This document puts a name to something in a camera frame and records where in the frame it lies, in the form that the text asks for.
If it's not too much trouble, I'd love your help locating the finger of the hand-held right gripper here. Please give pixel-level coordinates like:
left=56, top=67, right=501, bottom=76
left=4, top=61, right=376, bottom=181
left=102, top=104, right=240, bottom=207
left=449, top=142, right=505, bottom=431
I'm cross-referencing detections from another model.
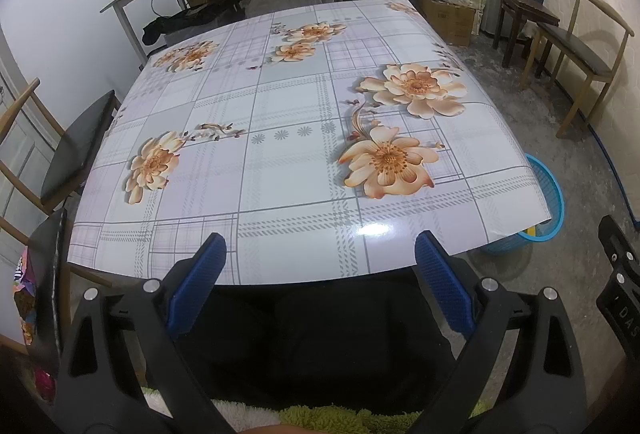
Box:
left=597, top=215, right=640, bottom=287

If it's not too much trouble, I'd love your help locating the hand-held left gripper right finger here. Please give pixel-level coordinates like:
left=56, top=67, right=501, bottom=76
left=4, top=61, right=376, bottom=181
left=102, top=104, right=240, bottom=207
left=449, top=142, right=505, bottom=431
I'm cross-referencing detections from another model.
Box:
left=407, top=230, right=588, bottom=434

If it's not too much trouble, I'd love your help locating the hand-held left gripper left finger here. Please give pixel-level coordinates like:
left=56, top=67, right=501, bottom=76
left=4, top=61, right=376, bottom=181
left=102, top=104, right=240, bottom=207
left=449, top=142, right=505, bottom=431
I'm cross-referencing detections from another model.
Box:
left=55, top=233, right=236, bottom=434

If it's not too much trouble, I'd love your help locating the blue plastic basket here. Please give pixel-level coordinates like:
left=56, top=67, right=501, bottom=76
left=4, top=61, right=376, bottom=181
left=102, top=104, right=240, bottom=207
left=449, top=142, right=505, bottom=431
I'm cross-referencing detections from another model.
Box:
left=480, top=154, right=567, bottom=257

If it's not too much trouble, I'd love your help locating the black bag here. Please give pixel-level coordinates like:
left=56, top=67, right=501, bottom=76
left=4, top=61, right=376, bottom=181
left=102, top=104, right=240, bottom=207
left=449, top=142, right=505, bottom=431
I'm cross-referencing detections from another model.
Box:
left=27, top=208, right=71, bottom=365

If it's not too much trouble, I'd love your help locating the colourful printed packet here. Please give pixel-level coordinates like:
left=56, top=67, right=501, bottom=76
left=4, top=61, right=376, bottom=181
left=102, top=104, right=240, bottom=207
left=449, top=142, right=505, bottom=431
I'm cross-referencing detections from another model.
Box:
left=12, top=246, right=40, bottom=346

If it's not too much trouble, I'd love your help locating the green white fuzzy garment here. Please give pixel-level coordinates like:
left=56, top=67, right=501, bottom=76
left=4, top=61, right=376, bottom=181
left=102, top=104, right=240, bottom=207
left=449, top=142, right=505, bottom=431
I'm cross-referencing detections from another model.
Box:
left=140, top=384, right=501, bottom=434

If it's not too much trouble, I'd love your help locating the wooden chair dark seat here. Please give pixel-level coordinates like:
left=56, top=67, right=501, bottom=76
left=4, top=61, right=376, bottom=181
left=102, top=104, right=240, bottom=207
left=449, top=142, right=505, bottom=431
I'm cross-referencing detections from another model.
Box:
left=0, top=78, right=123, bottom=245
left=520, top=0, right=640, bottom=139

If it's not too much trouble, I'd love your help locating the dark wooden stool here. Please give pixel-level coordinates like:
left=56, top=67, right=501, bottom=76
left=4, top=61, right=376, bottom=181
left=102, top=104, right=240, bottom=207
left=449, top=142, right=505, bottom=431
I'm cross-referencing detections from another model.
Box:
left=492, top=0, right=561, bottom=68

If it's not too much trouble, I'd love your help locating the dark cloth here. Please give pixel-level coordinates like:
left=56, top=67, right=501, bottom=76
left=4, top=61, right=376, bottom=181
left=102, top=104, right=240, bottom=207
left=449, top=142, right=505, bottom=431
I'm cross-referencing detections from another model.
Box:
left=142, top=0, right=246, bottom=45

